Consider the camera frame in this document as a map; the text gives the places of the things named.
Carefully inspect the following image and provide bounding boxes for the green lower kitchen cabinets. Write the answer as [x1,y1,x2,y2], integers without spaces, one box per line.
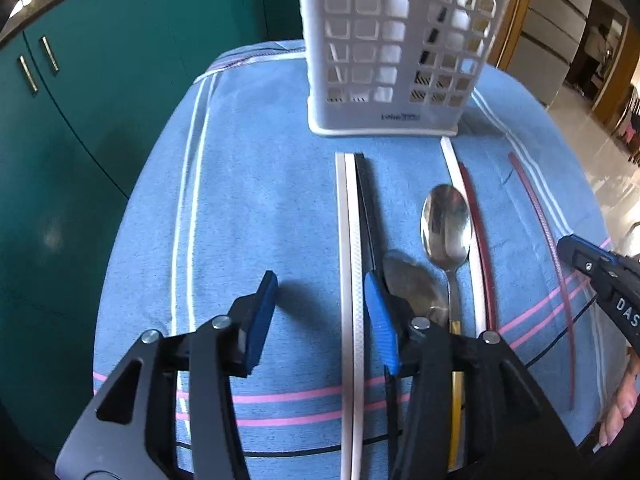
[0,0,307,461]

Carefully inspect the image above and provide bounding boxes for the blue striped cloth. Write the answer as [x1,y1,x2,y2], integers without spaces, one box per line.
[92,39,626,480]

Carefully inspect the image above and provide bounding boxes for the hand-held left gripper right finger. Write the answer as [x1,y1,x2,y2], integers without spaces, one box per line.
[363,270,583,480]

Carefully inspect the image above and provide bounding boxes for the person's right hand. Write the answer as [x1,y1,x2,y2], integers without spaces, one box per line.
[599,345,640,448]

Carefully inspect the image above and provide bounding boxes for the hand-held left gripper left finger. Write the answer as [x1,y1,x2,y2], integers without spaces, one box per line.
[55,270,279,480]

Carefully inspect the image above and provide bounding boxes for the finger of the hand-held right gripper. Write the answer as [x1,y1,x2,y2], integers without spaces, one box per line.
[556,234,622,287]

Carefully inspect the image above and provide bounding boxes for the dark red chopstick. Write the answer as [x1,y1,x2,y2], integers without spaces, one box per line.
[458,161,497,332]

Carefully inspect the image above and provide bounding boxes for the wooden framed glass sliding door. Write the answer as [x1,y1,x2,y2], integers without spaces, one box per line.
[492,0,540,70]

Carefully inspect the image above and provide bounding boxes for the metal cabinet handle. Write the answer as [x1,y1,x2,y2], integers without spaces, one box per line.
[40,35,60,77]
[17,55,40,96]

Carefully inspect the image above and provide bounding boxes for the white plastic utensil basket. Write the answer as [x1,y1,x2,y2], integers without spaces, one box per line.
[294,0,516,138]

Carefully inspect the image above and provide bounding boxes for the black chopstick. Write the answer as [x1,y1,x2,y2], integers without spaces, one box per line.
[352,152,402,480]

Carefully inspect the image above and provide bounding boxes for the silver refrigerator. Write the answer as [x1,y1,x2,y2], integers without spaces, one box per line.
[510,0,597,107]

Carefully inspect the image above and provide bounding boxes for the steel spoon with gold handle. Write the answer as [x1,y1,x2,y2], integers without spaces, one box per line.
[420,184,473,473]

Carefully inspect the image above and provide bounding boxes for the white chopstick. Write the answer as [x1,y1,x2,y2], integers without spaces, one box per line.
[440,136,488,333]
[334,152,368,480]

